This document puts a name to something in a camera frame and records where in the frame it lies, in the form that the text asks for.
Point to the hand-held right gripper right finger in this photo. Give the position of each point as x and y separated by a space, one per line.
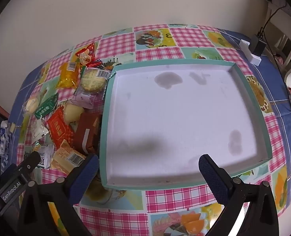
213 179

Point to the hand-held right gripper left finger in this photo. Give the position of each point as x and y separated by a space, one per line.
86 177

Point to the orange barcode cracker packet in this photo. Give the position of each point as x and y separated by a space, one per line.
64 154

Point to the white packet with black print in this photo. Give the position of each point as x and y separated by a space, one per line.
45 156

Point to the red-orange snack packet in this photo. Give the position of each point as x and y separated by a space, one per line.
59 127

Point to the white packet with magenta print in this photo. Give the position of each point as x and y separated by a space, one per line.
38 131

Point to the pale bun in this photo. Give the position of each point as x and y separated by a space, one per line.
71 111

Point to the teal-rimmed white tray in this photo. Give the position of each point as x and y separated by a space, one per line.
172 115

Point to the green snack packet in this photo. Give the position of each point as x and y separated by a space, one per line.
45 107

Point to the clear packet of small buns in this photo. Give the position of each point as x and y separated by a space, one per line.
31 104

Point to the crumpled blue white packet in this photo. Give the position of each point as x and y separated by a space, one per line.
2 140

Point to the small beige block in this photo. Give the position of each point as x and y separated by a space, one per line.
12 127

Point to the yellow snack packet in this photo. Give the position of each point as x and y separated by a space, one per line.
68 75

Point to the red cartoon snack packet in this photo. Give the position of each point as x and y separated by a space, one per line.
86 55

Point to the white power strip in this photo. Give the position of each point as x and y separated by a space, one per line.
255 59

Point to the black charger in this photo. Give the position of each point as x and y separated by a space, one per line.
258 46

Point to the pink checked fruit-print tablecloth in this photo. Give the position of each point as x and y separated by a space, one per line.
189 36

